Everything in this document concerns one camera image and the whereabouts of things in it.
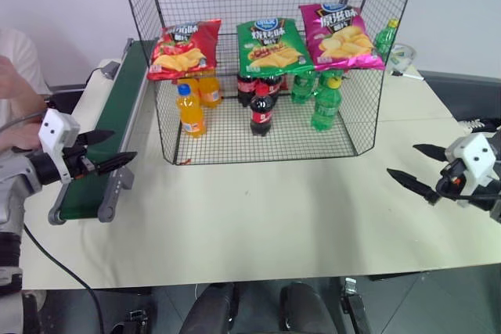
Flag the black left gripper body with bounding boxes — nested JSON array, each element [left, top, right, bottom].
[[62, 135, 98, 182]]

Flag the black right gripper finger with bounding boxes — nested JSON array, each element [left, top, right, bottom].
[[412, 143, 449, 163], [386, 167, 438, 206]]

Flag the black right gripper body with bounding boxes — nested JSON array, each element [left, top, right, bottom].
[[434, 160, 471, 200]]

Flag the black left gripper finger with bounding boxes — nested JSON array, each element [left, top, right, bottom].
[[93, 151, 139, 177], [84, 129, 116, 147]]

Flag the green conveyor belt unit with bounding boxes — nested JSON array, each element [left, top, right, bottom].
[[47, 38, 157, 226]]

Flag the black chair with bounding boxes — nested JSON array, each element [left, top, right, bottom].
[[42, 66, 106, 117]]

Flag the dark grey side table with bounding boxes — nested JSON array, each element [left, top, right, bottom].
[[417, 69, 501, 123]]

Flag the white marker pen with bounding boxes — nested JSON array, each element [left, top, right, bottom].
[[391, 70, 425, 82]]

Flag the orange soda bottle blue cap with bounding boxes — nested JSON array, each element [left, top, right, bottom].
[[175, 83, 207, 139]]

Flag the green soda bottle yellow cap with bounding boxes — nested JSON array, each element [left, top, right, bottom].
[[311, 75, 345, 133]]

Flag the person in white shirt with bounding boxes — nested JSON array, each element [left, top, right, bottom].
[[0, 27, 54, 155]]

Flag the red potato chips bag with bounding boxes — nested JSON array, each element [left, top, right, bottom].
[[146, 18, 222, 81]]

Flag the slim green bottle yellow cap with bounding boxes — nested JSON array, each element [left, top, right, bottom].
[[374, 18, 401, 66]]

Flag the magenta potato chips bag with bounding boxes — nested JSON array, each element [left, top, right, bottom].
[[298, 2, 387, 72]]

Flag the cola bottle red cap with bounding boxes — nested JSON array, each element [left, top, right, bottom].
[[249, 84, 274, 138]]

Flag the dark rounded shape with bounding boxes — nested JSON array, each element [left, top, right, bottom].
[[180, 282, 236, 334], [279, 282, 334, 334]]

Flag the green potato chips bag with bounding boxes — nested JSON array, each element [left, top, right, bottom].
[[236, 17, 315, 77]]

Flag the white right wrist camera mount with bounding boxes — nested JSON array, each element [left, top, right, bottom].
[[439, 132, 501, 209]]

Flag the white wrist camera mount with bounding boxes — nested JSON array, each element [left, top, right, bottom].
[[439, 132, 501, 209], [37, 109, 81, 185]]

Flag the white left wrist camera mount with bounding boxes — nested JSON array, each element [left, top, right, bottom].
[[37, 109, 81, 185]]

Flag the grey cable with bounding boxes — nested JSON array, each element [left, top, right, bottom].
[[0, 110, 50, 132]]

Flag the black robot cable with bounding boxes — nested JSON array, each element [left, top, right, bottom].
[[22, 223, 102, 334]]

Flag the black table leg bracket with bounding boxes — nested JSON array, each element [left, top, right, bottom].
[[339, 276, 372, 334]]

